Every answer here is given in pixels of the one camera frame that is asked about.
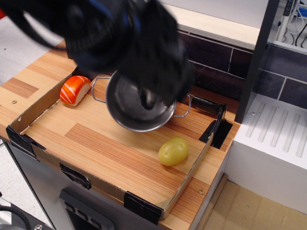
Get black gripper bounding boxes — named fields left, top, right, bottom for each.
left=116, top=0, right=195, bottom=110

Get stainless steel pot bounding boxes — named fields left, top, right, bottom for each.
left=91, top=71, right=191, bottom=132

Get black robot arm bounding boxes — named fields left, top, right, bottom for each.
left=0, top=0, right=194, bottom=105

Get cardboard fence with black tape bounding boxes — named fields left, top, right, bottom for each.
left=7, top=78, right=239, bottom=230

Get yellow toy potato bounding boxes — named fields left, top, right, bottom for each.
left=158, top=137, right=189, bottom=166

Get salmon nigiri sushi toy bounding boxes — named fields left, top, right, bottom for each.
left=59, top=75, right=91, bottom=106

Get grey oven control panel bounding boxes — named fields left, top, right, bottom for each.
left=59, top=190, right=116, bottom=230

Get white toy sink drainer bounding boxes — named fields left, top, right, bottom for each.
left=225, top=94, right=307, bottom=213

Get dark grey shelf post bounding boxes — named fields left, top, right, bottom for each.
left=235, top=0, right=282, bottom=123

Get black cable bottom left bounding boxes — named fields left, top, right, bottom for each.
left=0, top=205, right=32, bottom=230

